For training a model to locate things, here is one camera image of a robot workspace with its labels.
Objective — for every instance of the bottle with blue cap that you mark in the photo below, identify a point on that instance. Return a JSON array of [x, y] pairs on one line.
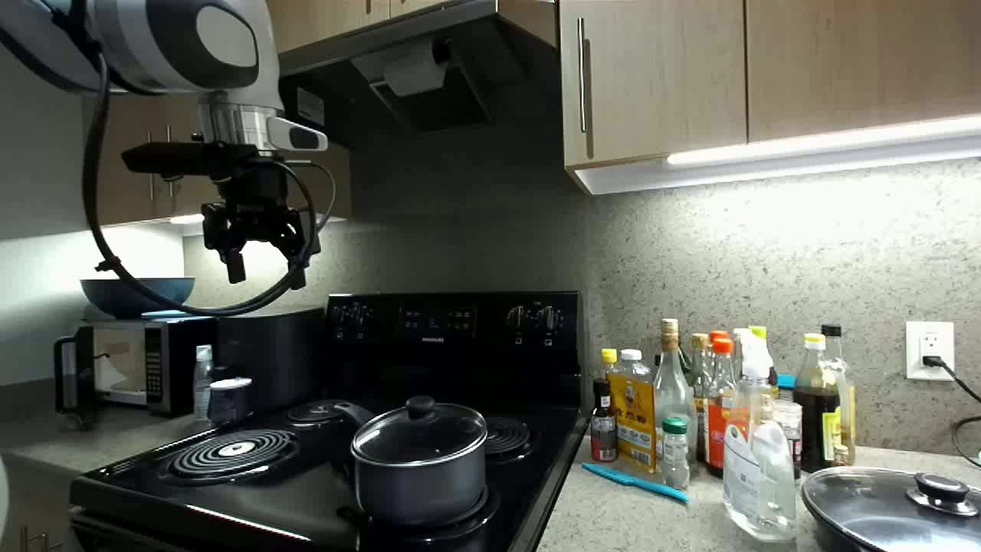
[[790, 408]]

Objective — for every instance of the dark bottle yellow cap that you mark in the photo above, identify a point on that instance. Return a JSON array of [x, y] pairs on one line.
[[605, 394]]

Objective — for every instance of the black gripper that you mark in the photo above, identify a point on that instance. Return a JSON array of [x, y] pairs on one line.
[[258, 193]]

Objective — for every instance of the bottle yellow-green cap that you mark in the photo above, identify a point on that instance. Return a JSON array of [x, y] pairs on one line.
[[757, 331]]

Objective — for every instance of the sauce bottle orange cap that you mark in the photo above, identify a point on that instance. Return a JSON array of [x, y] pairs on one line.
[[717, 408]]

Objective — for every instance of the slim bottle yellow cap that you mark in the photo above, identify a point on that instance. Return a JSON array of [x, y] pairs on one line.
[[700, 370]]

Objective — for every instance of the black countertop appliance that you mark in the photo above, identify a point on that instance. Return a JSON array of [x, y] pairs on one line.
[[271, 357]]

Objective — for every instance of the dark range hood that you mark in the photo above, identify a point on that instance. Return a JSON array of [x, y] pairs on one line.
[[431, 70]]

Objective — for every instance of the wooden cabinet above hood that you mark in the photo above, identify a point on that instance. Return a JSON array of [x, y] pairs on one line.
[[327, 17]]

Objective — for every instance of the clear spray bottle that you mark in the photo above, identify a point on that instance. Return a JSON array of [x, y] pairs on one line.
[[762, 478]]

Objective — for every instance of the dark pan lid with knob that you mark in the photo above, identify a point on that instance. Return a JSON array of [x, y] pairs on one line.
[[868, 509]]

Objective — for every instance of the oil bottle yellow label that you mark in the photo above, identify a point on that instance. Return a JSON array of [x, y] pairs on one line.
[[632, 417]]

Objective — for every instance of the plain wooden cabinet door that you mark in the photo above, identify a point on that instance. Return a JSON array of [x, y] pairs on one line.
[[859, 62]]

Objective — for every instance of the black electric stove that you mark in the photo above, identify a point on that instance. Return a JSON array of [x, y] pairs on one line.
[[256, 500]]

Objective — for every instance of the white wall outlet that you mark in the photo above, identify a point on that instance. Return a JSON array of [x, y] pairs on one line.
[[931, 337]]

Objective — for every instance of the small red spice jar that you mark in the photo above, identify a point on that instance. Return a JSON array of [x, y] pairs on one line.
[[605, 439]]

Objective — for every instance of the small jar green lid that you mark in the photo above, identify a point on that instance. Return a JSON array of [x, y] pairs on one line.
[[674, 461]]

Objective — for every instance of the short under-cabinet light strip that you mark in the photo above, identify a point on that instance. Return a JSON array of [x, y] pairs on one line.
[[186, 219]]

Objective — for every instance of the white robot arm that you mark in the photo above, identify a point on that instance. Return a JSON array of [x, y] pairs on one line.
[[154, 41]]

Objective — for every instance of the long under-cabinet light strip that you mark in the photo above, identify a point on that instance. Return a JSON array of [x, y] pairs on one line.
[[815, 155]]

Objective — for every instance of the blue bowl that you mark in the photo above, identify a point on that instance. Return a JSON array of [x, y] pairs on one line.
[[138, 296]]

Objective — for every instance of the glass pot lid black knob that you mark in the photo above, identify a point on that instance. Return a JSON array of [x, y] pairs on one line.
[[418, 411]]

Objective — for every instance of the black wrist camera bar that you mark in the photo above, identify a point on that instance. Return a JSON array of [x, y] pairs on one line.
[[186, 157]]

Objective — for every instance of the soy sauce bottle yellow cap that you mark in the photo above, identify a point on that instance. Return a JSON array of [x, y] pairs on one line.
[[815, 417]]

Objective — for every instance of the black microwave oven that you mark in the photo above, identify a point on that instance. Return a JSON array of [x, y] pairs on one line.
[[132, 362]]

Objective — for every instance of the dark grey cooking pot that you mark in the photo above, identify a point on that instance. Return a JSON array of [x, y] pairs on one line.
[[418, 489]]

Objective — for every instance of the tall clear glass bottle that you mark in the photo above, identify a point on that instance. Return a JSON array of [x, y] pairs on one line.
[[673, 394]]

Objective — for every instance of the teal plate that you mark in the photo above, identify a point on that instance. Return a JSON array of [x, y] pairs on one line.
[[188, 313]]

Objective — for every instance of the small jar white lid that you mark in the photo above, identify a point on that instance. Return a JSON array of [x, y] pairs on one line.
[[232, 400]]

